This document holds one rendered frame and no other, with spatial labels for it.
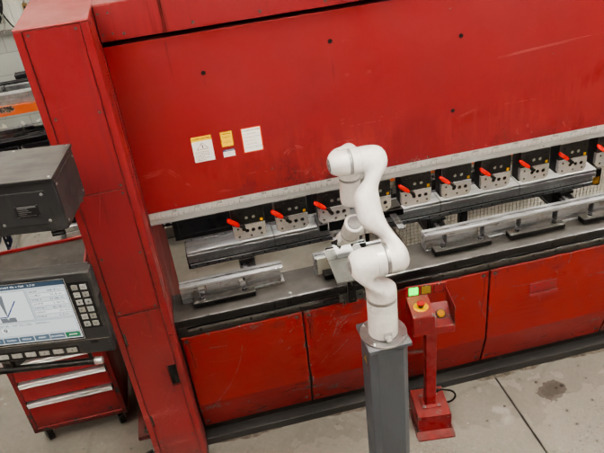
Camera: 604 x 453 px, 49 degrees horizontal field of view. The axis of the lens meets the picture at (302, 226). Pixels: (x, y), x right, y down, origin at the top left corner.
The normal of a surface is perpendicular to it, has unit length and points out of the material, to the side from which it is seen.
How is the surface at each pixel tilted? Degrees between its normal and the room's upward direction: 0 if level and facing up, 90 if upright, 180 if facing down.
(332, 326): 90
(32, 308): 90
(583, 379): 0
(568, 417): 0
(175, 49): 90
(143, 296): 90
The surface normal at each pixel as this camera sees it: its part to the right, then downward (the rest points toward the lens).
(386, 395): 0.23, 0.51
